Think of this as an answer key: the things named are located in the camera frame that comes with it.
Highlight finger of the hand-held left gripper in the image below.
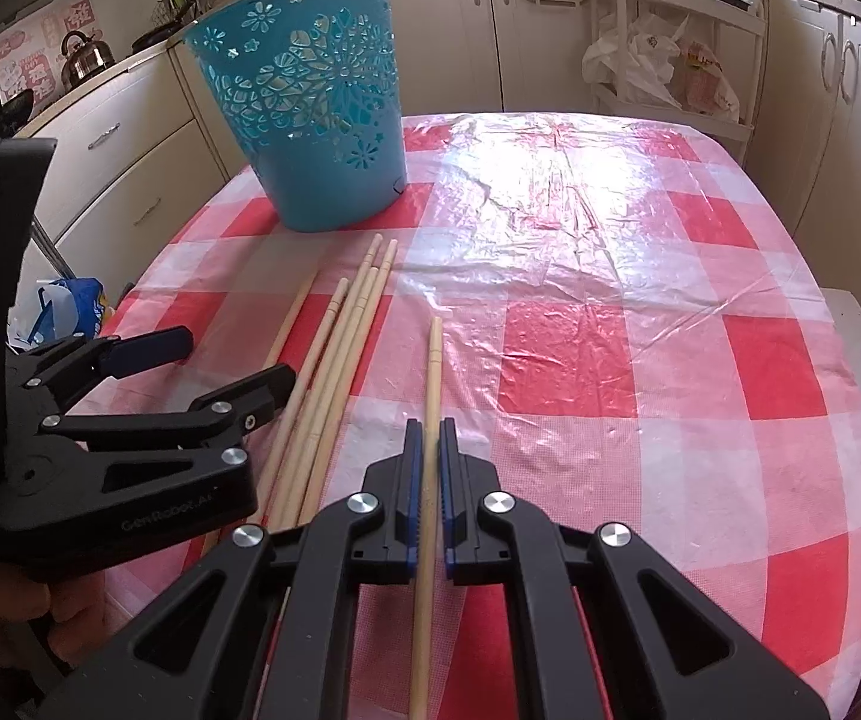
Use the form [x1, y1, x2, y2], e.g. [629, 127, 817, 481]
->
[36, 364, 298, 503]
[8, 325, 196, 410]

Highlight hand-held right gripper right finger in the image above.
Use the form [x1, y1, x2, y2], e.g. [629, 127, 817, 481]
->
[437, 417, 829, 720]

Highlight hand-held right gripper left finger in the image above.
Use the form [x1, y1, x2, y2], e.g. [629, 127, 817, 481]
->
[32, 420, 425, 720]

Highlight pale wooden chopstick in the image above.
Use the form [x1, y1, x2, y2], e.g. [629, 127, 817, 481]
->
[409, 316, 446, 720]

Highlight pile of wooden chopsticks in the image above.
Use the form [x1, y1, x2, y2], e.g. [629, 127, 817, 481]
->
[201, 234, 400, 563]

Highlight blue perforated plastic basket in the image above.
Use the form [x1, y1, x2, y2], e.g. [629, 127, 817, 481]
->
[181, 0, 409, 233]

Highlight person's left hand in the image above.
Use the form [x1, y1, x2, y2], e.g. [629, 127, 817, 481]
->
[0, 572, 110, 672]

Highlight blue plastic bag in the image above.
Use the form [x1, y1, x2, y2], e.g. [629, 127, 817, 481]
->
[8, 277, 109, 350]

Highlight red white checked tablecloth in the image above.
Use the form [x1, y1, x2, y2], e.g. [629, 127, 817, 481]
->
[96, 111, 861, 720]

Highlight black wok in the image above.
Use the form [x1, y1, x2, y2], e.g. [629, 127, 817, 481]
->
[0, 86, 35, 137]

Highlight steel stovetop kettle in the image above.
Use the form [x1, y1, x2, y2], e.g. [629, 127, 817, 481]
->
[60, 31, 116, 89]

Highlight black frying pan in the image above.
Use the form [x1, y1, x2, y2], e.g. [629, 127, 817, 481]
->
[132, 21, 182, 47]

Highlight cream kitchen base cabinets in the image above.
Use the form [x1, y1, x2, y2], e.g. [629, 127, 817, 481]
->
[10, 0, 861, 301]

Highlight white plastic bag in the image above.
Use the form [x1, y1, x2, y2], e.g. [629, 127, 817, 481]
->
[582, 11, 690, 110]

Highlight printed pink plastic bag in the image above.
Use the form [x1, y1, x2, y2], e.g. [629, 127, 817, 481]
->
[674, 41, 742, 121]

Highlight white storage trolley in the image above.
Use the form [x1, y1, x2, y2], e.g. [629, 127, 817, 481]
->
[589, 0, 769, 143]

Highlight mop handle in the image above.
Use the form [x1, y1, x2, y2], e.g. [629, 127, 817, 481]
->
[0, 52, 80, 284]

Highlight pink wall stickers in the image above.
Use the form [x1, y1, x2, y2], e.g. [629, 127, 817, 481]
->
[0, 0, 94, 143]

